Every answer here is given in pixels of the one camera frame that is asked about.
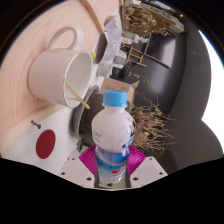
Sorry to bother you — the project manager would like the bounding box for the grey plant saucer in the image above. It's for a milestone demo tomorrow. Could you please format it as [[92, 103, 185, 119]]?
[[72, 84, 101, 139]]

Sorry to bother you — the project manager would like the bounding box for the small white cup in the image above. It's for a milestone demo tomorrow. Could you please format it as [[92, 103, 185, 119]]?
[[97, 62, 113, 78]]

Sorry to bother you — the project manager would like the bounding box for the white ceramic mug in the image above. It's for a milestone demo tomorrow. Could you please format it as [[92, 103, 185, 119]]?
[[27, 25, 94, 109]]

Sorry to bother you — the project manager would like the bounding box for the wooden stirrer stick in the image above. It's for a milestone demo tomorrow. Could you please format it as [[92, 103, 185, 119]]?
[[64, 82, 91, 110]]

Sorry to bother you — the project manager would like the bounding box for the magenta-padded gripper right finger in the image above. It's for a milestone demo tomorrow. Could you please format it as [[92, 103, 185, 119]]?
[[125, 145, 169, 189]]

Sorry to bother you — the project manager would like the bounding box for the grey pot with dried plant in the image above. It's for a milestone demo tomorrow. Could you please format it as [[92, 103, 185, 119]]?
[[81, 91, 178, 156]]

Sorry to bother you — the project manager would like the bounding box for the light wooden drawing board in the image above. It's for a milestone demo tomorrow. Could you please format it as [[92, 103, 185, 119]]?
[[88, 0, 123, 33], [0, 0, 104, 148]]

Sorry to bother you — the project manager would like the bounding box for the flat round red coaster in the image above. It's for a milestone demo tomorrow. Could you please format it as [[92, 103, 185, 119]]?
[[35, 128, 57, 160]]

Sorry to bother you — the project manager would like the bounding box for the dark wall screen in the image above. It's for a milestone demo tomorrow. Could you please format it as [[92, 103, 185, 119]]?
[[143, 31, 178, 69]]

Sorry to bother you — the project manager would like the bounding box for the white blue-capped drink bottle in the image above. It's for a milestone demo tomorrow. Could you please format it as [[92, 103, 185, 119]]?
[[91, 89, 137, 184]]

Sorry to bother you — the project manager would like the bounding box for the wooden easel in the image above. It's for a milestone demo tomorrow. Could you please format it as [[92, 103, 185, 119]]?
[[121, 44, 148, 68]]

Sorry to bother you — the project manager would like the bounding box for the dark metal screw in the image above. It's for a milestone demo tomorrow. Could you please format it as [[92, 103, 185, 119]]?
[[30, 120, 42, 130]]

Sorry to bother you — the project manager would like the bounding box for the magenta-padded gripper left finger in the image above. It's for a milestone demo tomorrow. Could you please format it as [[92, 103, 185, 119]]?
[[58, 145, 100, 189]]

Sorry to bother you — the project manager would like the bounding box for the brown cardboard box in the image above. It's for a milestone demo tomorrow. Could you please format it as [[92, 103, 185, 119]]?
[[99, 77, 141, 108]]

